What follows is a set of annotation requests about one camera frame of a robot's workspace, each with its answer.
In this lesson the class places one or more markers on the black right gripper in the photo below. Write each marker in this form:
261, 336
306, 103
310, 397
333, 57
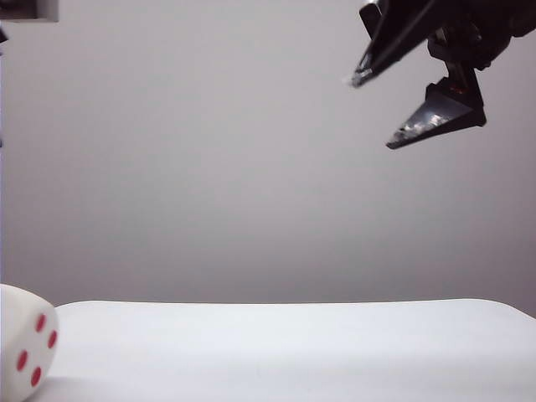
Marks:
490, 25

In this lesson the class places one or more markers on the white dice with red dots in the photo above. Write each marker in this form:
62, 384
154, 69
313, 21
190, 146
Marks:
23, 339

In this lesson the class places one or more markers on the grey box fixture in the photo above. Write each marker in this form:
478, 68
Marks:
29, 9

